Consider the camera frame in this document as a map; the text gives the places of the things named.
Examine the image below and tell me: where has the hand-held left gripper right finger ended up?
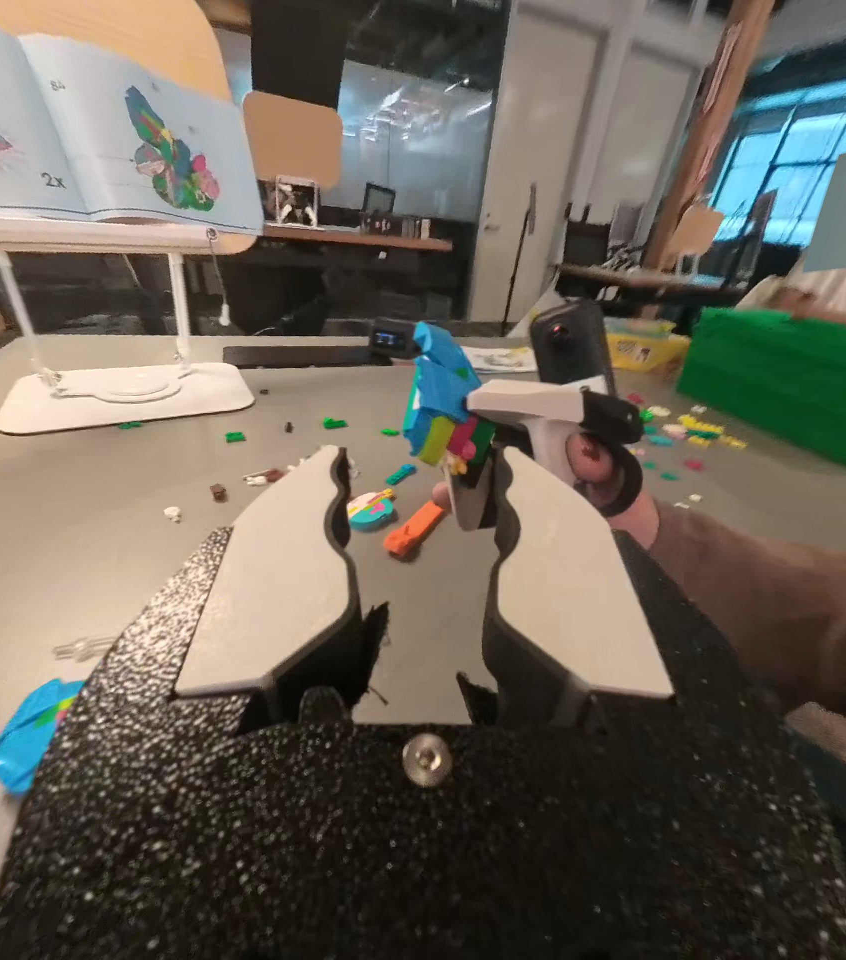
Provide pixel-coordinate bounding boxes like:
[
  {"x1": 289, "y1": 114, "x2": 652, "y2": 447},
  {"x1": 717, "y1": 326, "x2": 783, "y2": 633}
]
[{"x1": 456, "y1": 444, "x2": 676, "y2": 727}]

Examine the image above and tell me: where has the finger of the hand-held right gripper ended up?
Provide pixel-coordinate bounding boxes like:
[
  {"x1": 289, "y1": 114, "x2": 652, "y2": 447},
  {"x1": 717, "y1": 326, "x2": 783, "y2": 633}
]
[
  {"x1": 444, "y1": 448, "x2": 504, "y2": 535},
  {"x1": 466, "y1": 378, "x2": 587, "y2": 423}
]

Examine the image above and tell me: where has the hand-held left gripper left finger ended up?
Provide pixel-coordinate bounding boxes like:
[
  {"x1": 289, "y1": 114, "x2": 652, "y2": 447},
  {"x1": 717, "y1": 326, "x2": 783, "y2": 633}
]
[{"x1": 174, "y1": 444, "x2": 391, "y2": 723}]

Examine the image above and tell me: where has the multicoloured lego butterfly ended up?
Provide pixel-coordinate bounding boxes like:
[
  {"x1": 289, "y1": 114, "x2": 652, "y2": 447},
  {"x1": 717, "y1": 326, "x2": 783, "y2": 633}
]
[{"x1": 402, "y1": 322, "x2": 500, "y2": 485}]

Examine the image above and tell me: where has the person's right forearm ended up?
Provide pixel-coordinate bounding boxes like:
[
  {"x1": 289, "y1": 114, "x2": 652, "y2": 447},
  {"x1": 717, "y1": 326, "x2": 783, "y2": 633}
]
[{"x1": 648, "y1": 501, "x2": 846, "y2": 740}]

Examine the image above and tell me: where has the white round lego wing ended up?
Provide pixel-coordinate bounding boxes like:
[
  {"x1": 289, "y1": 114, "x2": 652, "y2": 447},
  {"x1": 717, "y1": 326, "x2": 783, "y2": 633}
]
[{"x1": 347, "y1": 488, "x2": 399, "y2": 533}]

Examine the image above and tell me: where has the scattered pile of lego bricks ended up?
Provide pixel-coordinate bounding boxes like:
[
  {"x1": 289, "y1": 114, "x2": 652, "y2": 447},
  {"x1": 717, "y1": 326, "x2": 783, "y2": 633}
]
[{"x1": 620, "y1": 390, "x2": 751, "y2": 519}]

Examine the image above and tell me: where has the clear lego antenna piece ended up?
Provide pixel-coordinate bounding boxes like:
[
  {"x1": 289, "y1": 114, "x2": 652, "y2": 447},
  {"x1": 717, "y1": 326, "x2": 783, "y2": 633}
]
[{"x1": 53, "y1": 635, "x2": 118, "y2": 663}]

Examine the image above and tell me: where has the blue lego wing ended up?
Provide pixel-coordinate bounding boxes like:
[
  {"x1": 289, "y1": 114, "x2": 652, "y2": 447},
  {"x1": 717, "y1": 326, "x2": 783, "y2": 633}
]
[{"x1": 0, "y1": 678, "x2": 86, "y2": 798}]

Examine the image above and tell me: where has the person's right hand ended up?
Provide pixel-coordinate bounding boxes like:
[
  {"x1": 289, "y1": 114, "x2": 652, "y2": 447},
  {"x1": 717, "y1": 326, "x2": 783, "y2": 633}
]
[{"x1": 567, "y1": 433, "x2": 661, "y2": 550}]

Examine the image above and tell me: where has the yellow box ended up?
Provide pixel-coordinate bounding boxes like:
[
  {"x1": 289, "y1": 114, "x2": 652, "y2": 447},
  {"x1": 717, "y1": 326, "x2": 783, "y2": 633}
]
[{"x1": 606, "y1": 318, "x2": 694, "y2": 373}]

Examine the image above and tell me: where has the orange brick separator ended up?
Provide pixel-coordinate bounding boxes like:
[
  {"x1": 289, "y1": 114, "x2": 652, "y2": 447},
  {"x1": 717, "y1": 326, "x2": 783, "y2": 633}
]
[{"x1": 383, "y1": 500, "x2": 448, "y2": 561}]

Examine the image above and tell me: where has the white door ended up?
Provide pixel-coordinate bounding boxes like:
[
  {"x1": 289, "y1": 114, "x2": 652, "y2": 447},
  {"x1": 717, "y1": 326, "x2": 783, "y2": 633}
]
[{"x1": 468, "y1": 0, "x2": 622, "y2": 325}]

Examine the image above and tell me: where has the white book stand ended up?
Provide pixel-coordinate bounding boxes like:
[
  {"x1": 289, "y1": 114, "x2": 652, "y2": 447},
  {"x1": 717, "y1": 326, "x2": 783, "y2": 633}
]
[{"x1": 0, "y1": 0, "x2": 260, "y2": 436}]

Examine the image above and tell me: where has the wooden shelf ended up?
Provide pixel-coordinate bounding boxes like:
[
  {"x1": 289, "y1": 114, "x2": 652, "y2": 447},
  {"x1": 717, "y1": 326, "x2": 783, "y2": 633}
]
[{"x1": 261, "y1": 223, "x2": 455, "y2": 254}]

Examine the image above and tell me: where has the green plastic bin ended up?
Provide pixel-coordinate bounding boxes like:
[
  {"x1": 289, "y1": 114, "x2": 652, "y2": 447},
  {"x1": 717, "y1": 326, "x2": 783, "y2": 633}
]
[{"x1": 676, "y1": 306, "x2": 846, "y2": 471}]

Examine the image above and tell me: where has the wooden beam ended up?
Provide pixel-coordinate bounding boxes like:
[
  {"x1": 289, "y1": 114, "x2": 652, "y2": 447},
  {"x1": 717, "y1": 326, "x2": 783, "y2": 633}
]
[{"x1": 644, "y1": 0, "x2": 778, "y2": 273}]

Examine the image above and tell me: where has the open instruction booklet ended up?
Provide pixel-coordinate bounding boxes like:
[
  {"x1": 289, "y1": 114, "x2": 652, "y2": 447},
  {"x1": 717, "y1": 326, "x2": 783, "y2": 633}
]
[{"x1": 0, "y1": 13, "x2": 266, "y2": 235}]

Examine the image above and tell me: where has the clear picture frame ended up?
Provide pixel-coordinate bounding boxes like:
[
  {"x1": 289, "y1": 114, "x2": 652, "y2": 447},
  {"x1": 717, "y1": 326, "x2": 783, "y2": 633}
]
[{"x1": 271, "y1": 174, "x2": 320, "y2": 228}]

